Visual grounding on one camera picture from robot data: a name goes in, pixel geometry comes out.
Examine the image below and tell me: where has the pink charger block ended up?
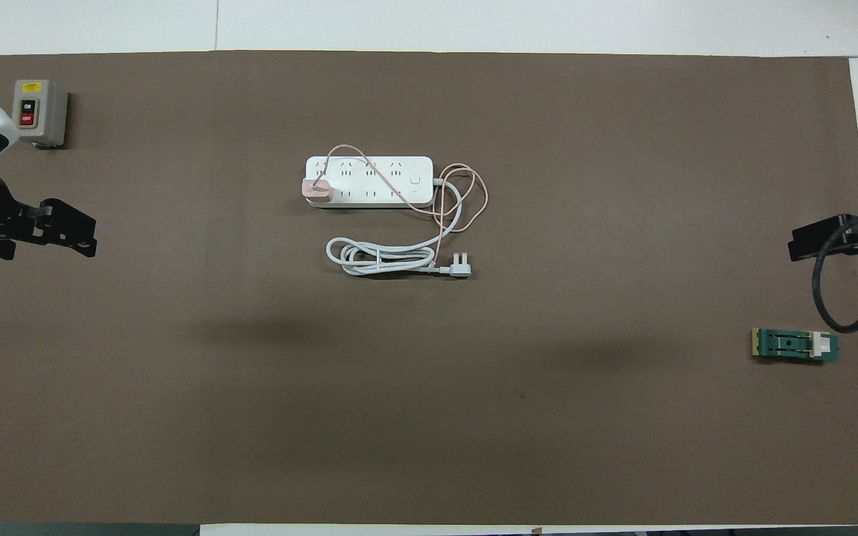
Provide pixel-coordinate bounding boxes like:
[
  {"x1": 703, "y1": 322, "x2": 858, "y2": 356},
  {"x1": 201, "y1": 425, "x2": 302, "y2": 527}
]
[{"x1": 300, "y1": 176, "x2": 335, "y2": 204}]

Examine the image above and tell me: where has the pink charging cable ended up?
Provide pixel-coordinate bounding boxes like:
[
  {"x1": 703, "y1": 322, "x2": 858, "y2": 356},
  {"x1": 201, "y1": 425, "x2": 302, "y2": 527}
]
[{"x1": 312, "y1": 143, "x2": 490, "y2": 270}]

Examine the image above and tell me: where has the white power strip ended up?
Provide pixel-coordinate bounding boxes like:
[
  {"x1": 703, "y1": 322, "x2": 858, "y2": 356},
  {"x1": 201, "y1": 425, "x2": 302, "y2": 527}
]
[{"x1": 304, "y1": 155, "x2": 436, "y2": 209}]

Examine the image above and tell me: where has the brown table mat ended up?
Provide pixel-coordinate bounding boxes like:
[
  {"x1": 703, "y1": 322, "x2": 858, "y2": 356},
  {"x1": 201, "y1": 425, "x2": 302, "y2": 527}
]
[{"x1": 0, "y1": 50, "x2": 858, "y2": 526}]

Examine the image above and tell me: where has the green knife switch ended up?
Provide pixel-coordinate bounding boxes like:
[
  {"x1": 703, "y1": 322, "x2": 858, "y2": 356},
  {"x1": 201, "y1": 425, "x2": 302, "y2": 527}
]
[{"x1": 751, "y1": 328, "x2": 841, "y2": 366}]

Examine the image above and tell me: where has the grey on-off switch box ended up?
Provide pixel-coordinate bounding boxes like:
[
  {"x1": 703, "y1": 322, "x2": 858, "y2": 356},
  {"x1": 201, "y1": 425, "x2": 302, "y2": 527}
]
[{"x1": 10, "y1": 79, "x2": 70, "y2": 150}]

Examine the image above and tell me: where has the white power cord with plug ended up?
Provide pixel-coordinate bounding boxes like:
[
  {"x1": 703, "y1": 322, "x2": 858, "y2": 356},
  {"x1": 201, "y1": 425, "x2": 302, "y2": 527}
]
[{"x1": 325, "y1": 177, "x2": 473, "y2": 280}]

